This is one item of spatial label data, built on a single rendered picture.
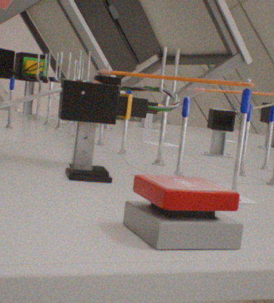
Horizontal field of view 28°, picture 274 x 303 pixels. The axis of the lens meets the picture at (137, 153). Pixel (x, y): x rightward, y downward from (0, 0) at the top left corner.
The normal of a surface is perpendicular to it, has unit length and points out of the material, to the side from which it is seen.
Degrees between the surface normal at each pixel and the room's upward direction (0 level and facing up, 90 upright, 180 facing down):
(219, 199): 90
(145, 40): 90
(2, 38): 90
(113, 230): 53
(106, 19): 90
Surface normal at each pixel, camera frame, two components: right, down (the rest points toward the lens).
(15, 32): 0.29, 0.01
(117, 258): 0.11, -0.99
